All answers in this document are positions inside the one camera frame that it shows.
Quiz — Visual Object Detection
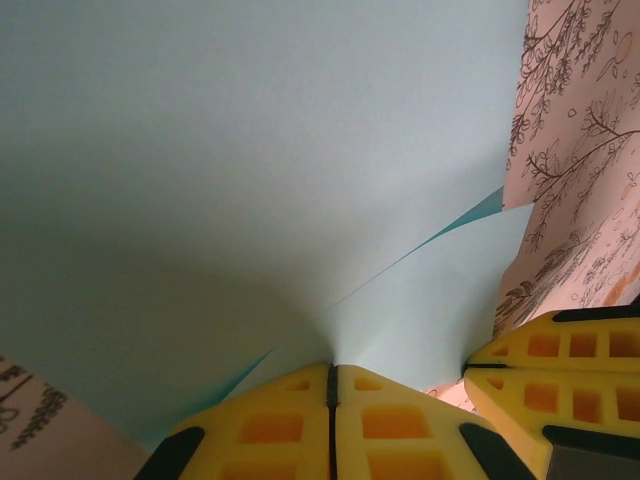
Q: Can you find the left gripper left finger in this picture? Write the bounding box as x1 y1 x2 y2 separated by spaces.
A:
132 363 332 480

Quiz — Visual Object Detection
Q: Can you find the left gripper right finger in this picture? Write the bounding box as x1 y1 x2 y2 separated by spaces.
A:
332 363 539 480

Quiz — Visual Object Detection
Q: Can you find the light blue paper sheet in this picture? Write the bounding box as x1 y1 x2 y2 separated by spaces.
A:
0 0 534 454

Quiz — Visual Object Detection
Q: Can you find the floral patterned table cover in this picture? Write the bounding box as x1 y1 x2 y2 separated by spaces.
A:
0 0 640 480

